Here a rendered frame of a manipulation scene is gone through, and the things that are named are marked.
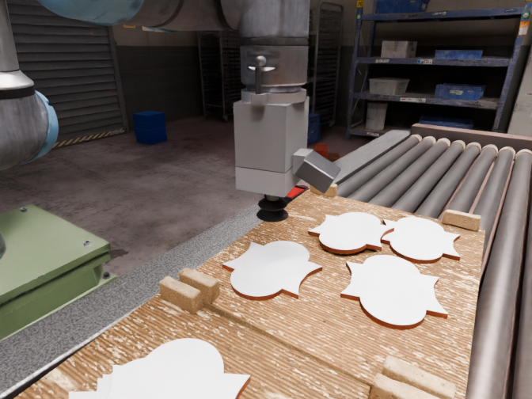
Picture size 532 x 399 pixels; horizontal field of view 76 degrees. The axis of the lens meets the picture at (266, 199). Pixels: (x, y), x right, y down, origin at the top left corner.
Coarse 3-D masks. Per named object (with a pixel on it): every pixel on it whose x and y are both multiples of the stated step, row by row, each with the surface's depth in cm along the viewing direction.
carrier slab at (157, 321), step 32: (128, 320) 40; (160, 320) 40; (192, 320) 40; (224, 320) 40; (96, 352) 36; (128, 352) 36; (224, 352) 36; (256, 352) 36; (288, 352) 36; (64, 384) 33; (96, 384) 33; (256, 384) 33; (288, 384) 33; (320, 384) 33; (352, 384) 33
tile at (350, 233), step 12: (348, 216) 63; (360, 216) 62; (372, 216) 62; (324, 228) 59; (336, 228) 58; (348, 228) 58; (360, 228) 58; (372, 228) 58; (384, 228) 57; (324, 240) 55; (336, 240) 55; (348, 240) 54; (360, 240) 54; (372, 240) 54; (336, 252) 52; (348, 252) 52
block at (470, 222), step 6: (450, 210) 62; (444, 216) 62; (450, 216) 61; (456, 216) 61; (462, 216) 60; (468, 216) 60; (474, 216) 60; (480, 216) 60; (444, 222) 62; (450, 222) 62; (456, 222) 61; (462, 222) 60; (468, 222) 60; (474, 222) 59; (480, 222) 59; (468, 228) 60; (474, 228) 60
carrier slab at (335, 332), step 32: (288, 224) 62; (320, 224) 62; (224, 256) 53; (320, 256) 53; (352, 256) 53; (480, 256) 53; (224, 288) 46; (320, 288) 46; (448, 288) 46; (256, 320) 40; (288, 320) 40; (320, 320) 40; (352, 320) 40; (448, 320) 40; (320, 352) 36; (352, 352) 36; (384, 352) 36; (416, 352) 36; (448, 352) 36
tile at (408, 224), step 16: (384, 224) 62; (400, 224) 60; (416, 224) 60; (432, 224) 60; (384, 240) 56; (400, 240) 55; (416, 240) 55; (432, 240) 55; (448, 240) 55; (400, 256) 52; (416, 256) 51; (432, 256) 51; (448, 256) 52
